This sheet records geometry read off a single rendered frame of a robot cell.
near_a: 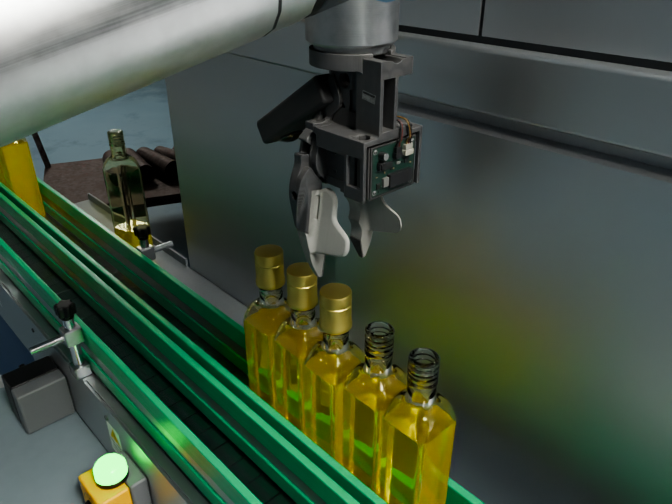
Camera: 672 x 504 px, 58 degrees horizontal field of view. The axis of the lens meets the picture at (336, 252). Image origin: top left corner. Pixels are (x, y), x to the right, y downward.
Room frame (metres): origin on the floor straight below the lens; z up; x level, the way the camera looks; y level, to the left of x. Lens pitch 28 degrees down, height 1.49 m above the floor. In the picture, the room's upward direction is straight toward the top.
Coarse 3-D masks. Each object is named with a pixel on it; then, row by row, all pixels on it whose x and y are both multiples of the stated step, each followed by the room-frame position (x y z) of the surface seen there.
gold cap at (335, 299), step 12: (324, 288) 0.53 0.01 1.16; (336, 288) 0.53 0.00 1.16; (348, 288) 0.53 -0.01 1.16; (324, 300) 0.52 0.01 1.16; (336, 300) 0.51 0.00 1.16; (348, 300) 0.52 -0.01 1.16; (324, 312) 0.52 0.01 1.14; (336, 312) 0.51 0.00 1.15; (348, 312) 0.52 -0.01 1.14; (324, 324) 0.52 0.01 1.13; (336, 324) 0.51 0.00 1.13; (348, 324) 0.52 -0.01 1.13
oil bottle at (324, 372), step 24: (312, 360) 0.52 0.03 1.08; (336, 360) 0.51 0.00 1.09; (360, 360) 0.52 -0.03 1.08; (312, 384) 0.51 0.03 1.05; (336, 384) 0.49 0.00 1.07; (312, 408) 0.51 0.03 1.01; (336, 408) 0.49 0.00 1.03; (312, 432) 0.52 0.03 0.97; (336, 432) 0.49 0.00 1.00; (336, 456) 0.49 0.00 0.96
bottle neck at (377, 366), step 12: (372, 324) 0.50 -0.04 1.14; (384, 324) 0.50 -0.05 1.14; (372, 336) 0.48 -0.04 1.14; (384, 336) 0.48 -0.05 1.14; (372, 348) 0.48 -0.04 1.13; (384, 348) 0.47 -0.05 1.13; (372, 360) 0.48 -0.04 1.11; (384, 360) 0.48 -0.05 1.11; (372, 372) 0.48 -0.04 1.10; (384, 372) 0.48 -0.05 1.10
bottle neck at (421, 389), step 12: (420, 348) 0.46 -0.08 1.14; (408, 360) 0.45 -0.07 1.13; (420, 360) 0.45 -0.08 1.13; (432, 360) 0.45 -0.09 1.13; (408, 372) 0.44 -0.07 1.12; (420, 372) 0.43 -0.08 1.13; (432, 372) 0.43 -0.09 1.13; (408, 384) 0.44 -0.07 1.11; (420, 384) 0.43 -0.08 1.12; (432, 384) 0.43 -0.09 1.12; (408, 396) 0.44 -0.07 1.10; (420, 396) 0.43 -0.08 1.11; (432, 396) 0.43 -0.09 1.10
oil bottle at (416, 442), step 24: (408, 408) 0.43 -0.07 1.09; (432, 408) 0.43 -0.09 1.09; (384, 432) 0.44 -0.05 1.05; (408, 432) 0.42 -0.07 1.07; (432, 432) 0.42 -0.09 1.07; (384, 456) 0.44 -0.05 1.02; (408, 456) 0.42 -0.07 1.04; (432, 456) 0.42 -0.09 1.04; (384, 480) 0.44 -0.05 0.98; (408, 480) 0.41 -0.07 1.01; (432, 480) 0.42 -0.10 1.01
